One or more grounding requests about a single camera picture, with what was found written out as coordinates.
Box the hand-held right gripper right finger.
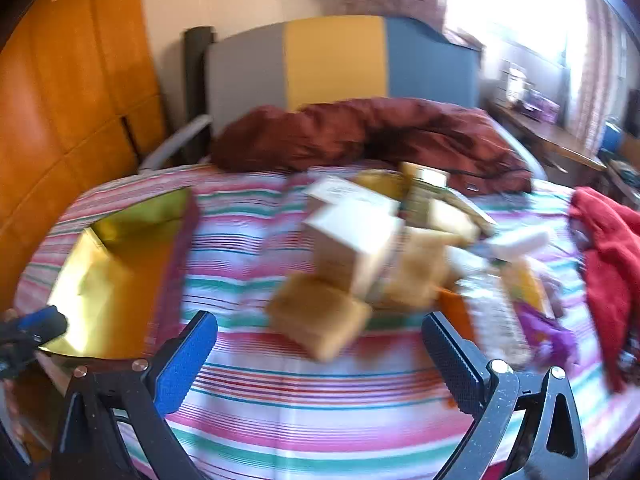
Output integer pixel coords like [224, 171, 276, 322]
[421, 311, 588, 480]

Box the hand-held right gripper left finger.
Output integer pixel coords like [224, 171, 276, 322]
[51, 310, 219, 480]

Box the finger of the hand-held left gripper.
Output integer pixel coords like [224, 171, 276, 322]
[0, 307, 68, 356]

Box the clear plastic bottle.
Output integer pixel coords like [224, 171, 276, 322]
[457, 260, 531, 361]

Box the gold tray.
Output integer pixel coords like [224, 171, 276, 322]
[37, 187, 201, 361]

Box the purple packet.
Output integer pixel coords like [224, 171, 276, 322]
[522, 305, 581, 368]

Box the white printed box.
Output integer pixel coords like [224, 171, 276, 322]
[302, 197, 406, 298]

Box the pale green box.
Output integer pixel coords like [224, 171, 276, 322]
[405, 180, 496, 236]

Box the striped bedsheet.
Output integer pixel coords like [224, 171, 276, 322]
[12, 162, 640, 480]

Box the red cloth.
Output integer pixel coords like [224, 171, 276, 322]
[570, 186, 640, 393]

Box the wooden wardrobe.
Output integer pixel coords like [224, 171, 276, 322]
[0, 0, 168, 306]

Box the grey chair armrest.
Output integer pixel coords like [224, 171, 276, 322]
[139, 114, 213, 171]

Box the wooden desk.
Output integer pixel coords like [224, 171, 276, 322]
[487, 102, 608, 173]

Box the maroon jacket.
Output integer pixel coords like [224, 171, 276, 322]
[210, 97, 533, 196]

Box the purple box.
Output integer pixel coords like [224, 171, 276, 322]
[520, 89, 561, 123]

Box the blue container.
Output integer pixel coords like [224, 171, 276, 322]
[600, 117, 623, 156]

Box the dark rolled mat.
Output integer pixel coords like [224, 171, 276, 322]
[184, 25, 216, 161]

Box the white boxes stack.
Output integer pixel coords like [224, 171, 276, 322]
[497, 59, 531, 106]

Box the grey yellow blue headboard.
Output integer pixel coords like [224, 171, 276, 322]
[206, 15, 481, 138]

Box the pink striped curtain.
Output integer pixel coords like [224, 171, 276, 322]
[565, 0, 631, 141]

